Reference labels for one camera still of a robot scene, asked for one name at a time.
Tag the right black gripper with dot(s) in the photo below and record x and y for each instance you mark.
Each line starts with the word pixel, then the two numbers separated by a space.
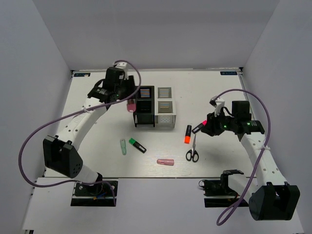
pixel 211 128

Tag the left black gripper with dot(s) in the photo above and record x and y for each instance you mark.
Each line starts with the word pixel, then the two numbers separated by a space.
pixel 130 83

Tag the pink capped black highlighter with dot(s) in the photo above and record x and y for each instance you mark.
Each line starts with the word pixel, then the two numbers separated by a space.
pixel 199 127

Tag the orange capped black highlighter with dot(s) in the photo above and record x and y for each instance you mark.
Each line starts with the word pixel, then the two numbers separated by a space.
pixel 188 133

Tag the black handled scissors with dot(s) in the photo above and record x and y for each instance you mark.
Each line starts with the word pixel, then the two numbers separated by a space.
pixel 192 154

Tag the green capped black highlighter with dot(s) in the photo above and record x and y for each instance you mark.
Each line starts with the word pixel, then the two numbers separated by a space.
pixel 137 145

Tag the green translucent eraser case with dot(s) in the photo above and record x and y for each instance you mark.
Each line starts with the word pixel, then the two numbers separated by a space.
pixel 123 146

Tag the pink translucent eraser case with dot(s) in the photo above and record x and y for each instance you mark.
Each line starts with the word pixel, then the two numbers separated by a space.
pixel 167 162

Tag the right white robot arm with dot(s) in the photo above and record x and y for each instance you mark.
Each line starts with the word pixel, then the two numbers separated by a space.
pixel 271 197

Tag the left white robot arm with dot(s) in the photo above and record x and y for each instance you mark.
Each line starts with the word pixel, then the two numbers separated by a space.
pixel 61 151

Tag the black slotted container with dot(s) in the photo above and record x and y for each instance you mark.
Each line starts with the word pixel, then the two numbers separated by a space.
pixel 145 106

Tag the white slotted container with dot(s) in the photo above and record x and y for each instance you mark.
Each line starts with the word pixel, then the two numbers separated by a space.
pixel 165 107

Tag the left blue table label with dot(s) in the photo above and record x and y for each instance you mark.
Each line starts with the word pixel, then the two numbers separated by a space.
pixel 82 74

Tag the blue table label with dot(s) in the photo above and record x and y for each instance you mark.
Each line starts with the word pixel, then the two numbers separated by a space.
pixel 228 73
pixel 82 74

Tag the right blue table label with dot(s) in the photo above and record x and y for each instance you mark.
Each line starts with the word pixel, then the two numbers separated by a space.
pixel 228 73

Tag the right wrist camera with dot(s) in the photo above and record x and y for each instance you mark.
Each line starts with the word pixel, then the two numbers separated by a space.
pixel 218 103

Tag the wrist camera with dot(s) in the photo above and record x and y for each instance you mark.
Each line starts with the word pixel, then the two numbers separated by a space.
pixel 122 65
pixel 218 103

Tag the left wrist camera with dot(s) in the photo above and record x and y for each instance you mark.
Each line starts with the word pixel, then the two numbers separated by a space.
pixel 122 65

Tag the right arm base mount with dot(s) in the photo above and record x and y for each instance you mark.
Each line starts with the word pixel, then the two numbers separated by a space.
pixel 225 191

